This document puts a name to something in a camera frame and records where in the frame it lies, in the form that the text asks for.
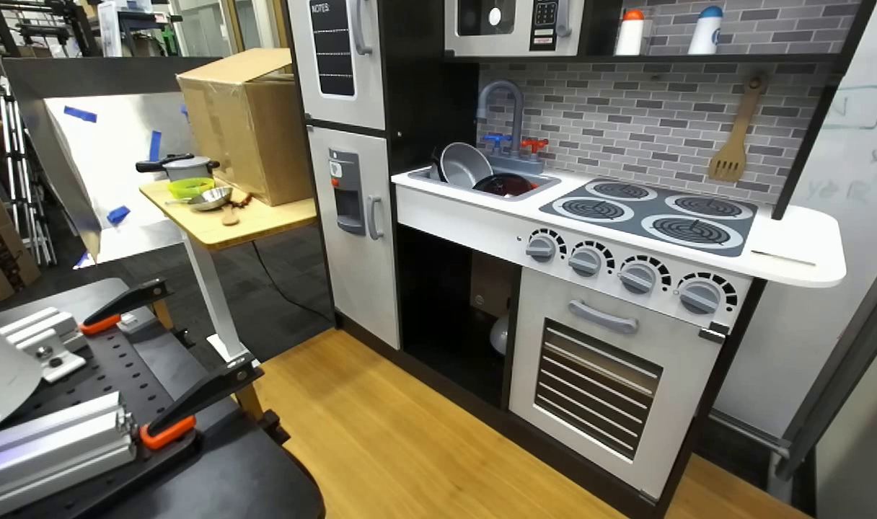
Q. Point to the toy microwave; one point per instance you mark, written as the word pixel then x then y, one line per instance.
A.
pixel 514 41

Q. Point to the white dispenser fridge door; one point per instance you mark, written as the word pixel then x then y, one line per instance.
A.
pixel 356 276

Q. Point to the white chalkboard fridge door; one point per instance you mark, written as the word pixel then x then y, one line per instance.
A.
pixel 368 90

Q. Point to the black four-burner stove top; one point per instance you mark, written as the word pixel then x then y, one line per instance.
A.
pixel 649 217

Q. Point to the white toy oven door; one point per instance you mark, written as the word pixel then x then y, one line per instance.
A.
pixel 687 403

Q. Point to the grey round object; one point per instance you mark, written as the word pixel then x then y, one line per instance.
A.
pixel 501 335

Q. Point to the grey bowl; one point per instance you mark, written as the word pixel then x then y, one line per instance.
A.
pixel 463 164

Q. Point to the dark red plate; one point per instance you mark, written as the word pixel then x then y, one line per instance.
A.
pixel 506 184

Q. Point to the grey stove knob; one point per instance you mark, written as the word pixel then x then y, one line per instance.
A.
pixel 586 259
pixel 638 276
pixel 540 247
pixel 698 295

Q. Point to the grey toy faucet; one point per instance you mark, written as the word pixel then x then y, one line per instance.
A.
pixel 518 113

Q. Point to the toy kitchen body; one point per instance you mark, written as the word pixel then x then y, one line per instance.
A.
pixel 414 87

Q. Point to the wooden desk white leg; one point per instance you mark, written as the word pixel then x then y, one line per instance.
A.
pixel 247 223

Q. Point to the small brown block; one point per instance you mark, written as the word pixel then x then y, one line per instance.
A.
pixel 241 197

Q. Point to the large plain cardboard box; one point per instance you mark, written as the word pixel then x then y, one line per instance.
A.
pixel 255 125

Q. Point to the silver metal bowl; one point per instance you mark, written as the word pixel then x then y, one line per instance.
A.
pixel 211 200

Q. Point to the green bowl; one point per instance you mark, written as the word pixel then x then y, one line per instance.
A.
pixel 192 187

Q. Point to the black orange bar clamp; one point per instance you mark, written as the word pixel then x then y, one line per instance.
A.
pixel 193 403
pixel 121 302

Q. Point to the white bottle orange cap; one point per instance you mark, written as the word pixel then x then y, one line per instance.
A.
pixel 631 33

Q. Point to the blue tape piece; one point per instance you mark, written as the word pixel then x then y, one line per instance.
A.
pixel 79 113
pixel 120 214
pixel 154 144

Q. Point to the wooden spatula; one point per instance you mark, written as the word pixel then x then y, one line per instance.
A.
pixel 731 160

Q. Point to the black perforated breadboard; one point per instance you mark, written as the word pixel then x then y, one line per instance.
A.
pixel 121 370

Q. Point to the white bottle blue cap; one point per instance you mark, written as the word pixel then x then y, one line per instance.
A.
pixel 704 33

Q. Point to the white leaning panel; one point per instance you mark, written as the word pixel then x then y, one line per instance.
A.
pixel 103 161

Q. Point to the black partition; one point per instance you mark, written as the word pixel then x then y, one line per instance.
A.
pixel 94 76

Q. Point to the white marker-drawn panel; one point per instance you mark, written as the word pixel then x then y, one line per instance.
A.
pixel 844 191

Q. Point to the dark metal beam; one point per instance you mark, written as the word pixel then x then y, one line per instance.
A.
pixel 844 370

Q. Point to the large aluminium extrusion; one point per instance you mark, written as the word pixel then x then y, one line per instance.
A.
pixel 52 451

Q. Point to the printed cardboard box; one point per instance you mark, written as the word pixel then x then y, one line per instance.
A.
pixel 0 253

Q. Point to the white rounded base cover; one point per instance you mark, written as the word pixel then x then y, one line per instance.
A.
pixel 0 374

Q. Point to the glossy robot mount table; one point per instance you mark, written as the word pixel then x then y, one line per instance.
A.
pixel 247 480

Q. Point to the small aluminium bracket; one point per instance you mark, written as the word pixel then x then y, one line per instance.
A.
pixel 35 330

